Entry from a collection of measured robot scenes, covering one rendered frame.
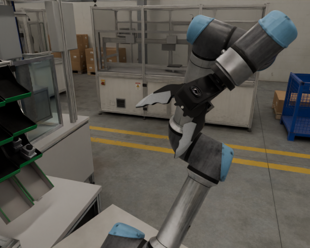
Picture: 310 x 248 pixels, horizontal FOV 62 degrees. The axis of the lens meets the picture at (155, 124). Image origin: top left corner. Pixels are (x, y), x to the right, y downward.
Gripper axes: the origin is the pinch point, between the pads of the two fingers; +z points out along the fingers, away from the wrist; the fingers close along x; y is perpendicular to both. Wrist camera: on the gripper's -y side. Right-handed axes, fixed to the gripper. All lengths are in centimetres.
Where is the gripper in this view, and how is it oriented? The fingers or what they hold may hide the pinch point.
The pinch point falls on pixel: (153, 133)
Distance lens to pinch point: 58.7
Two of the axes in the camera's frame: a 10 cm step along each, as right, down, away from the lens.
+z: -7.3, 6.3, 2.7
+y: 3.3, -0.2, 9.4
